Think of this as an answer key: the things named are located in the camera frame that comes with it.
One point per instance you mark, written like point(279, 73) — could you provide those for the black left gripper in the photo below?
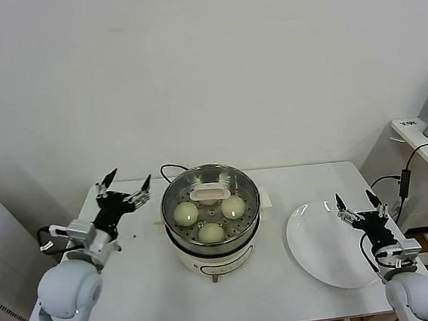
point(111, 212)

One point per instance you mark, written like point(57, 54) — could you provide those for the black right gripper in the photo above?
point(378, 230)

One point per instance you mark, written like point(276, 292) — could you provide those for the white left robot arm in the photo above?
point(67, 288)

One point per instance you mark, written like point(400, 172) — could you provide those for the steel steamer basket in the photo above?
point(266, 198)

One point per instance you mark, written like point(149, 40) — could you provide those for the black usb hub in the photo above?
point(404, 184)

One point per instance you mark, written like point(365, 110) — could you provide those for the white round plate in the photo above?
point(320, 241)

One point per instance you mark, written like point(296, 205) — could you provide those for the cream electric cooker base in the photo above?
point(216, 262)

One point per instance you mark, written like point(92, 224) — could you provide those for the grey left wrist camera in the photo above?
point(80, 232)

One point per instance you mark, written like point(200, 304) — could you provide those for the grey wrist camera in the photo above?
point(408, 248)
point(80, 232)

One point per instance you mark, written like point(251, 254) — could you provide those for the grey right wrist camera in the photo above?
point(408, 248)

